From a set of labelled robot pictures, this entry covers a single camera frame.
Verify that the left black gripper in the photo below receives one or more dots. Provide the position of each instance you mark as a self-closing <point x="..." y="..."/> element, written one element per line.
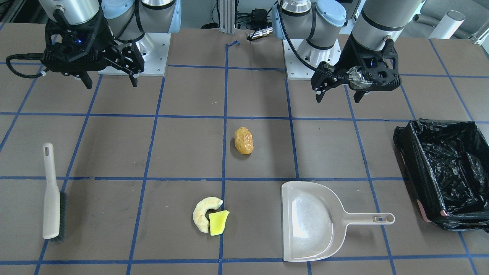
<point x="352" y="55"/>

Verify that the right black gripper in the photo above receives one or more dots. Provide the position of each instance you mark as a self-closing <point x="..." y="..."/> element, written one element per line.
<point x="106" y="42"/>

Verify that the brown potato toy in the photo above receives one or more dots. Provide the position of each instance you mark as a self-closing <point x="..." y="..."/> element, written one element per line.
<point x="243" y="141"/>

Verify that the beige plastic dustpan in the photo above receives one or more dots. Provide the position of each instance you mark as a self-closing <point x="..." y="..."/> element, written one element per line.
<point x="315" y="223"/>

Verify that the beige hand brush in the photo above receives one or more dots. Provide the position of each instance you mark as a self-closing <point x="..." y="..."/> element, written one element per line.
<point x="54" y="210"/>

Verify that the pale curved peel piece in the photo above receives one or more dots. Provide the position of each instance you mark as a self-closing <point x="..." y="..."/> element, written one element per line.
<point x="200" y="210"/>

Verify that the yellow sponge piece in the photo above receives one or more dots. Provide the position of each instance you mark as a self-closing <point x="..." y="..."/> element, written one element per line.
<point x="218" y="222"/>

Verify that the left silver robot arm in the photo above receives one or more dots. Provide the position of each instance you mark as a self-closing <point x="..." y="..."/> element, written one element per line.
<point x="311" y="28"/>

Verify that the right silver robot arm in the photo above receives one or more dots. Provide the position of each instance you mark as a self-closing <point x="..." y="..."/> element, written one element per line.
<point x="129" y="19"/>

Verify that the black lined trash bin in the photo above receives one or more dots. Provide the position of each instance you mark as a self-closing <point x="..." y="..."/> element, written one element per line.
<point x="447" y="163"/>

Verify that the aluminium frame post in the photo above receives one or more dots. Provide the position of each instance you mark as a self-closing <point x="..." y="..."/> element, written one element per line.
<point x="226" y="10"/>

